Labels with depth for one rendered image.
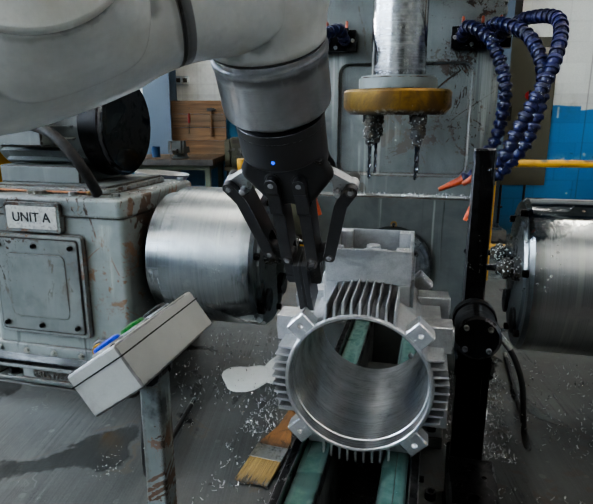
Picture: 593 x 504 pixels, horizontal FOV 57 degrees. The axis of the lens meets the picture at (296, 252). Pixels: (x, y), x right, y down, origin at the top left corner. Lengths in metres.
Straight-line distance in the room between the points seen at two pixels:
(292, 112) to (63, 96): 0.17
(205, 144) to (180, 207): 5.05
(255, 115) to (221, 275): 0.52
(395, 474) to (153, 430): 0.27
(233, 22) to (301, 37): 0.06
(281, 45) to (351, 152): 0.80
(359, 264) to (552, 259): 0.33
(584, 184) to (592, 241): 5.82
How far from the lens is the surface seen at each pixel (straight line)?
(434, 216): 1.05
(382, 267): 0.64
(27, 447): 0.98
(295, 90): 0.41
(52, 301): 1.06
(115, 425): 0.99
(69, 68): 0.32
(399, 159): 1.17
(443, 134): 1.17
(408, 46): 0.94
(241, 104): 0.42
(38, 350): 1.14
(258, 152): 0.45
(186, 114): 6.05
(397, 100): 0.89
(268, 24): 0.38
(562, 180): 6.61
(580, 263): 0.87
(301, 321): 0.58
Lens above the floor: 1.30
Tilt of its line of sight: 14 degrees down
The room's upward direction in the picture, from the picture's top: straight up
